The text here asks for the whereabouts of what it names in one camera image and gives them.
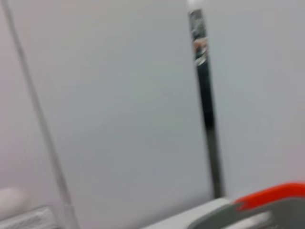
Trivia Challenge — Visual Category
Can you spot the grey-green perforated storage bin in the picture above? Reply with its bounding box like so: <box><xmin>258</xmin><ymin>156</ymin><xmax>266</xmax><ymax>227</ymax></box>
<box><xmin>142</xmin><ymin>197</ymin><xmax>305</xmax><ymax>229</ymax></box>

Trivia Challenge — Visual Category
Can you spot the orange bin handle clip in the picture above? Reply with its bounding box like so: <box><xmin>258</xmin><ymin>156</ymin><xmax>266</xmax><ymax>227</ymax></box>
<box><xmin>234</xmin><ymin>182</ymin><xmax>305</xmax><ymax>212</ymax></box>

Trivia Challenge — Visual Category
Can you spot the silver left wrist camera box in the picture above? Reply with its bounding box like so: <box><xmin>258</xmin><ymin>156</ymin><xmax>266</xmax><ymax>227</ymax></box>
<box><xmin>0</xmin><ymin>206</ymin><xmax>58</xmax><ymax>229</ymax></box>

